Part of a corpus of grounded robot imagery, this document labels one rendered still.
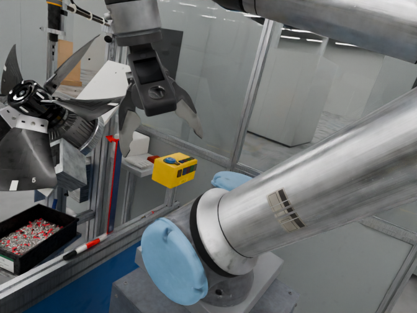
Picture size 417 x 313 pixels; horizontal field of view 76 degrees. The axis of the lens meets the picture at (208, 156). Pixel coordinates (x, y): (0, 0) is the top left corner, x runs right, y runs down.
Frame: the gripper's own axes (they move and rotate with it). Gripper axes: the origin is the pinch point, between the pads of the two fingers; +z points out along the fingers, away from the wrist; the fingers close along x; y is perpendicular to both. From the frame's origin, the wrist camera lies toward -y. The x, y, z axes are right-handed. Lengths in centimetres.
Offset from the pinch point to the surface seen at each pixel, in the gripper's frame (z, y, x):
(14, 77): -6, 82, 45
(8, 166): 13, 41, 44
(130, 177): 61, 96, 16
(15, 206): 106, 176, 119
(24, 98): -2, 60, 38
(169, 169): 28.6, 40.4, -3.2
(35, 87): -5, 61, 34
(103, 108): 2.1, 42.7, 12.9
